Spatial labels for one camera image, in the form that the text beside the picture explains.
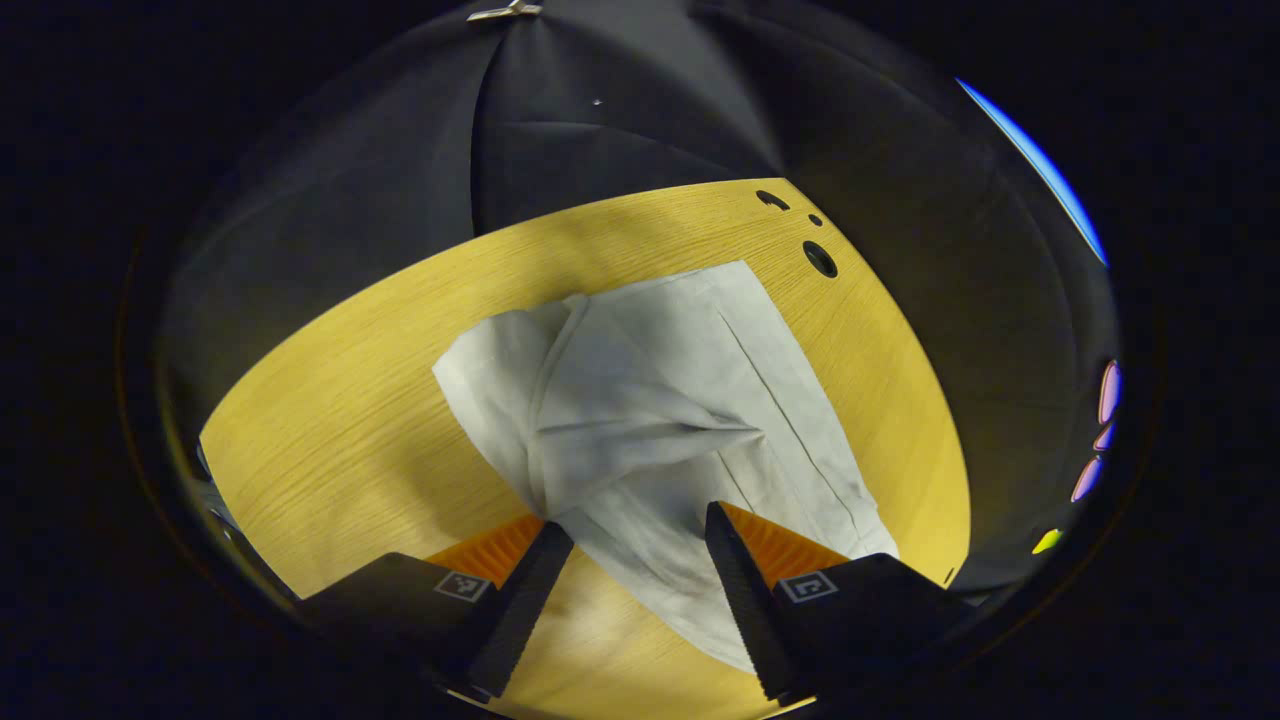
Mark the silver metal clip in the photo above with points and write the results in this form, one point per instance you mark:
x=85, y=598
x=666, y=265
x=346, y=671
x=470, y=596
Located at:
x=505, y=12

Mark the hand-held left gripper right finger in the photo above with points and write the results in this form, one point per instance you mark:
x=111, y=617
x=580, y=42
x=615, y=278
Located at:
x=745, y=610

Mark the white jeans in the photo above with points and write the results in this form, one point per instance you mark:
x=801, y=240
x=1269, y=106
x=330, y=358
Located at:
x=650, y=400

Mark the black backdrop cloth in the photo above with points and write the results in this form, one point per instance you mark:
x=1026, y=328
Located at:
x=620, y=140

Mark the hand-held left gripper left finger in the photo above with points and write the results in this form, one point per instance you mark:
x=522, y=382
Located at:
x=520, y=610

